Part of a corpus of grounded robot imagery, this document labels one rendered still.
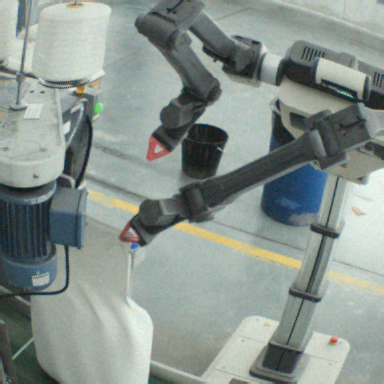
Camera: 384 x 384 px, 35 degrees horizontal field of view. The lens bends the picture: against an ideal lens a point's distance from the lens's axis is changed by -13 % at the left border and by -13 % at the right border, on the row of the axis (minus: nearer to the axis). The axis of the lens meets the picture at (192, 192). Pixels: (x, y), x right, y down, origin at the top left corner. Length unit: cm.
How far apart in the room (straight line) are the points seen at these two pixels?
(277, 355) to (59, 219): 129
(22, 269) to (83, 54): 46
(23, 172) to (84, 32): 30
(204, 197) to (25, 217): 43
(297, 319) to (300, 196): 166
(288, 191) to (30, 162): 275
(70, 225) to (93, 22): 41
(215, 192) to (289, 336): 99
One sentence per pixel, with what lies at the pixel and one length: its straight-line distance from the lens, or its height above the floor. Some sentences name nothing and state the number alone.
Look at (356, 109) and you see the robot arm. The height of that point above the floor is 157.
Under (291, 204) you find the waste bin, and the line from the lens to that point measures 388.
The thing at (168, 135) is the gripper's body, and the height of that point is 128.
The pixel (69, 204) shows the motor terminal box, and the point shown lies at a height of 130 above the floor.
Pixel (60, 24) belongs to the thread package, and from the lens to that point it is 127.
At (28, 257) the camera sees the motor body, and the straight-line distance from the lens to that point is 136.
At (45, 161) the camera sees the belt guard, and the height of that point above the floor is 141.
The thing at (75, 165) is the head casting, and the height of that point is 115.
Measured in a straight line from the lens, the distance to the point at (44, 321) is 195.
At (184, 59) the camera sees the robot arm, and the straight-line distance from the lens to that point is 143.
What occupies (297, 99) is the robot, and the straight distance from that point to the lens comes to 175.
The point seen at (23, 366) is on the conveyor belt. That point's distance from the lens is 222.
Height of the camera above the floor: 198
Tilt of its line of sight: 29 degrees down
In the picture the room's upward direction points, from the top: 8 degrees clockwise
